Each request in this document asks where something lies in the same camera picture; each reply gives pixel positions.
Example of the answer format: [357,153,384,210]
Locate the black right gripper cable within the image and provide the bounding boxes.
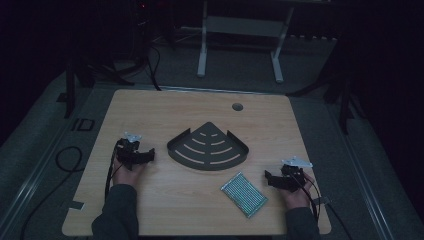
[289,171,323,223]

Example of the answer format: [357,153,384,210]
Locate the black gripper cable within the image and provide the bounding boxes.
[104,139,124,202]
[289,171,323,223]

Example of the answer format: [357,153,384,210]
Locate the person's left hand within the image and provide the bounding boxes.
[111,155,148,190]

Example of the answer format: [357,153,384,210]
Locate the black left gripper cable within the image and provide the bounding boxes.
[104,139,124,202]

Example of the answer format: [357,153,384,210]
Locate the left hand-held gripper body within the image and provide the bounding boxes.
[114,131,144,171]

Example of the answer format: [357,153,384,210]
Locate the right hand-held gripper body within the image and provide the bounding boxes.
[280,156,314,194]

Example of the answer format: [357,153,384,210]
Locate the black floor cable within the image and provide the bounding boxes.
[19,145,85,240]

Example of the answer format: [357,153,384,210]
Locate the black tripod stand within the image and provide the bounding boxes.
[285,39,368,136]
[63,58,136,120]

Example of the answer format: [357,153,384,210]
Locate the white metal desk frame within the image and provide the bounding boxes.
[196,0,296,85]

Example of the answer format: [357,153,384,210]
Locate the person's right hand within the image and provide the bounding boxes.
[277,171,318,211]

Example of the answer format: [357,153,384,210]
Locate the black background cable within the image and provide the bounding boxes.
[146,45,164,92]

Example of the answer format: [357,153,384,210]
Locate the green perforated circuit board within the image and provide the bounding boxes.
[219,171,269,219]

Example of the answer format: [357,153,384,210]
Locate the dark grey corner shelf tray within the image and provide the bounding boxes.
[166,121,250,172]

